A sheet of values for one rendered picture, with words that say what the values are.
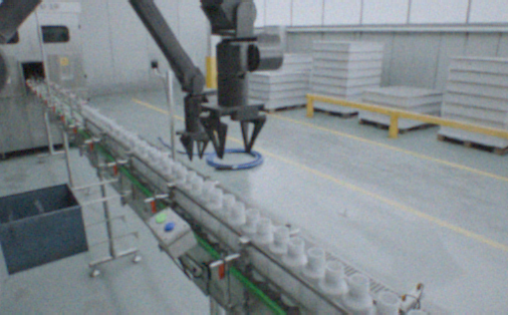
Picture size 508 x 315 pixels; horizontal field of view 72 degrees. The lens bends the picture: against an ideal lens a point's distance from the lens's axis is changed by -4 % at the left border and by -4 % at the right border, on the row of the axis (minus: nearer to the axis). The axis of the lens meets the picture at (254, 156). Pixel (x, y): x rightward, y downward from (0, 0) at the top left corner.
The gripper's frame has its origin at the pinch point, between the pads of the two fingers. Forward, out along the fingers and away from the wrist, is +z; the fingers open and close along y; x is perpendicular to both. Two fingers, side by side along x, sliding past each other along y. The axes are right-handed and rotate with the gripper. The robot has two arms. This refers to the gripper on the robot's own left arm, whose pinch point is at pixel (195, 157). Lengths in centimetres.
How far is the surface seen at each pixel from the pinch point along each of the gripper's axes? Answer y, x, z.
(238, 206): -1.2, 22.6, 8.6
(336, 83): -529, -403, 53
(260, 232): 1.5, 36.3, 9.5
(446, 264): -201, 4, 123
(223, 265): 11.0, 33.8, 16.8
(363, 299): 0, 67, 10
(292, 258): 1.6, 48.3, 10.6
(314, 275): 1, 55, 11
